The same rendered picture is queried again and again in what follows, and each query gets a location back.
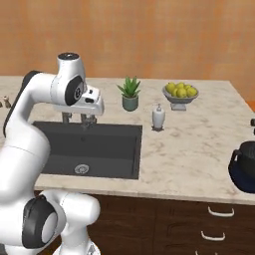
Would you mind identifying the small grey shaker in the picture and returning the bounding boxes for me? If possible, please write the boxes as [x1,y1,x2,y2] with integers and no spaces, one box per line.
[2,96,12,110]

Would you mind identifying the green plant in grey pot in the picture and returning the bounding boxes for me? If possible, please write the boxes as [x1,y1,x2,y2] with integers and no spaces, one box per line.
[116,76,142,113]

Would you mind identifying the dark wood drawer front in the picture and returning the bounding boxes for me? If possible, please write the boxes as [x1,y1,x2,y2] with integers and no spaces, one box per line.
[154,198,255,226]
[152,222,255,248]

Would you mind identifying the grey fruit bowl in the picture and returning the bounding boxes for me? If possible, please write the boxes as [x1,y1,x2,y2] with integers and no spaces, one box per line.
[161,87,200,112]

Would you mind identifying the dark wood cupboard door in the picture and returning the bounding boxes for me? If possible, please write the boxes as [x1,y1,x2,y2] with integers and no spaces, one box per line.
[87,194,157,255]

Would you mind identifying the dark blue kettle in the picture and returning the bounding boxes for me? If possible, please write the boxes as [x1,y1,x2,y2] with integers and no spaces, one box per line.
[227,140,255,195]

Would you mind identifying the white soap dispenser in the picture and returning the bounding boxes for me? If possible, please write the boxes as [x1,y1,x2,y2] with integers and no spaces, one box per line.
[150,103,166,131]

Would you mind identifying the dark grey sink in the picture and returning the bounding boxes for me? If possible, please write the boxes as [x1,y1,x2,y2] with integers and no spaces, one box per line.
[31,121,143,180]

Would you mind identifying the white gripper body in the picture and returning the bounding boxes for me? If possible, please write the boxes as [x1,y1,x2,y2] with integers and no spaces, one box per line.
[52,97,106,117]

